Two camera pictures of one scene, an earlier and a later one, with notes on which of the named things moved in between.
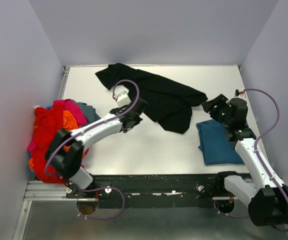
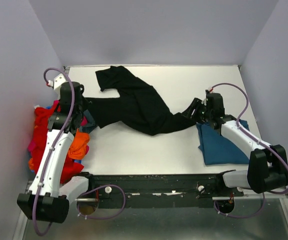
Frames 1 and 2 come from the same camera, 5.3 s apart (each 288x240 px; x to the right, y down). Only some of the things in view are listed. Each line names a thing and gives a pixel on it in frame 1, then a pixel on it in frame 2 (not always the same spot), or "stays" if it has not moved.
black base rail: x=155 y=191 stays
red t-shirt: x=49 y=119 stays
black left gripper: x=138 y=120 to x=86 y=103
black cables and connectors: x=229 y=215 stays
